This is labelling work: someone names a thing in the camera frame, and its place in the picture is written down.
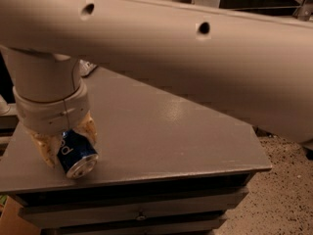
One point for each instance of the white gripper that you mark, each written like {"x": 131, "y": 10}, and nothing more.
{"x": 52, "y": 113}

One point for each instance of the blue pepsi can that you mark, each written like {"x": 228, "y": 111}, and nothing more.
{"x": 76, "y": 155}

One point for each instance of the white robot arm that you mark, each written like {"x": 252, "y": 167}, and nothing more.
{"x": 251, "y": 67}

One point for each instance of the white pipe at left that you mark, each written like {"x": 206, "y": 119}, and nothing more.
{"x": 4, "y": 107}

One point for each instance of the white plastic water bottle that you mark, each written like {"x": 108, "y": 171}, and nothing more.
{"x": 85, "y": 68}

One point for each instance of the grey drawer cabinet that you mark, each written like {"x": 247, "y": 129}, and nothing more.
{"x": 178, "y": 163}

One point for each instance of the cardboard box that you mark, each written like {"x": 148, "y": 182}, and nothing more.
{"x": 12, "y": 224}

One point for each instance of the drawer knob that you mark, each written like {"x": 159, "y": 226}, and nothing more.
{"x": 141, "y": 217}

